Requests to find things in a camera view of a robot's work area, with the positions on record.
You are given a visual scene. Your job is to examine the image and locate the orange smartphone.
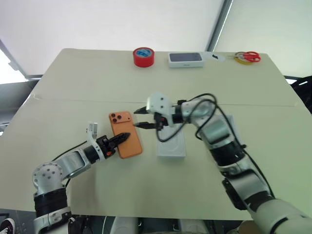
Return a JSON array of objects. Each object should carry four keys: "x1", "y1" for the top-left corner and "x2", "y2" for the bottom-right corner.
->
[{"x1": 108, "y1": 111, "x2": 143, "y2": 159}]

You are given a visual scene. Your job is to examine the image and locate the red handled scissors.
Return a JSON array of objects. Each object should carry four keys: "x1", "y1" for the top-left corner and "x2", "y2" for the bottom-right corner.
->
[{"x1": 228, "y1": 51, "x2": 262, "y2": 63}]

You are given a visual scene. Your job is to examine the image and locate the white box with dark print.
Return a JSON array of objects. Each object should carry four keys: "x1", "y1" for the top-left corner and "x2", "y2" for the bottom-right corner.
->
[{"x1": 167, "y1": 51, "x2": 205, "y2": 69}]

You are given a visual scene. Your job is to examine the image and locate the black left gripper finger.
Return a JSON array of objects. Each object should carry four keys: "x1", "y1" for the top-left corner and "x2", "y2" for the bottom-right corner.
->
[{"x1": 112, "y1": 132, "x2": 132, "y2": 148}]

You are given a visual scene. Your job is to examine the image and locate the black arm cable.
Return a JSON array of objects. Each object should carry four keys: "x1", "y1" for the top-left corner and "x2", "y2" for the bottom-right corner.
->
[
  {"x1": 156, "y1": 93, "x2": 276, "y2": 198},
  {"x1": 50, "y1": 139, "x2": 89, "y2": 189}
]

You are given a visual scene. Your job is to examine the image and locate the grey window frame post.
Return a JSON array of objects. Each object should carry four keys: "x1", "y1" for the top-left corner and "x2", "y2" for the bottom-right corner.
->
[
  {"x1": 0, "y1": 38, "x2": 42, "y2": 81},
  {"x1": 206, "y1": 0, "x2": 234, "y2": 52}
]

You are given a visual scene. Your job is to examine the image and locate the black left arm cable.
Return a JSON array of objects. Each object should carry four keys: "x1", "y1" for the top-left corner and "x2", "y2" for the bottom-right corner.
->
[{"x1": 50, "y1": 139, "x2": 89, "y2": 189}]

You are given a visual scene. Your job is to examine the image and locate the white robot body shell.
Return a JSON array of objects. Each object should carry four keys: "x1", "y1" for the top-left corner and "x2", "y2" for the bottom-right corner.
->
[{"x1": 111, "y1": 215, "x2": 138, "y2": 234}]

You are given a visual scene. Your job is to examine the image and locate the clear plastic bag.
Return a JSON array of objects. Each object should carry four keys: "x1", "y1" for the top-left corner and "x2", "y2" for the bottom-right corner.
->
[{"x1": 203, "y1": 51, "x2": 225, "y2": 62}]

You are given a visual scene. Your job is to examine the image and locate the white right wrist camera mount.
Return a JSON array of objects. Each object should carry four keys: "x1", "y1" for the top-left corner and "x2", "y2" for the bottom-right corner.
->
[{"x1": 145, "y1": 92, "x2": 176, "y2": 128}]

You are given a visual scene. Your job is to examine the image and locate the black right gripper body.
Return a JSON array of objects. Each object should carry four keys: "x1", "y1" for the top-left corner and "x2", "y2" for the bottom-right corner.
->
[{"x1": 153, "y1": 111, "x2": 169, "y2": 131}]

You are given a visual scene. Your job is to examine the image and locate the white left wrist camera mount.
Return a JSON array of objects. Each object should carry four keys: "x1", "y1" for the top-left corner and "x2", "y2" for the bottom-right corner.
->
[{"x1": 84, "y1": 121, "x2": 108, "y2": 162}]

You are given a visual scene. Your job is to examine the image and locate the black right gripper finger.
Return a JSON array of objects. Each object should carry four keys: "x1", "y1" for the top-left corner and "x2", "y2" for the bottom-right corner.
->
[
  {"x1": 133, "y1": 121, "x2": 156, "y2": 130},
  {"x1": 133, "y1": 105, "x2": 150, "y2": 116}
]

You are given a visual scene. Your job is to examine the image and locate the black and white shoe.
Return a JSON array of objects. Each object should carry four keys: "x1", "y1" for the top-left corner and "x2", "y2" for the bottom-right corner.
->
[{"x1": 0, "y1": 217, "x2": 16, "y2": 234}]

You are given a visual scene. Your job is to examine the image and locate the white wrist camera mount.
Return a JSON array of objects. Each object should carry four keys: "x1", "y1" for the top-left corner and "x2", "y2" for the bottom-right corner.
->
[
  {"x1": 145, "y1": 92, "x2": 176, "y2": 128},
  {"x1": 84, "y1": 121, "x2": 108, "y2": 162}
]

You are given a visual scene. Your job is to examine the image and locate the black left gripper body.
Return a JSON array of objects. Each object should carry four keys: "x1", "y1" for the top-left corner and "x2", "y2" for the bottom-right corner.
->
[{"x1": 96, "y1": 136, "x2": 118, "y2": 158}]

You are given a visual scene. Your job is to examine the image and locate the red tape roll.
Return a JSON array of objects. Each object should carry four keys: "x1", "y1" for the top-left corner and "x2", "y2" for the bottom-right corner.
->
[{"x1": 132, "y1": 47, "x2": 155, "y2": 68}]

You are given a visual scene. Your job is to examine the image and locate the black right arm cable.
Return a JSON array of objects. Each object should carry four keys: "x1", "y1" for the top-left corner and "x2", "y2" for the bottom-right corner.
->
[{"x1": 156, "y1": 93, "x2": 276, "y2": 198}]

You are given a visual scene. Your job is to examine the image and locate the yellow tape roll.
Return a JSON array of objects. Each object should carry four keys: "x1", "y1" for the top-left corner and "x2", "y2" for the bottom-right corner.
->
[{"x1": 234, "y1": 54, "x2": 254, "y2": 67}]

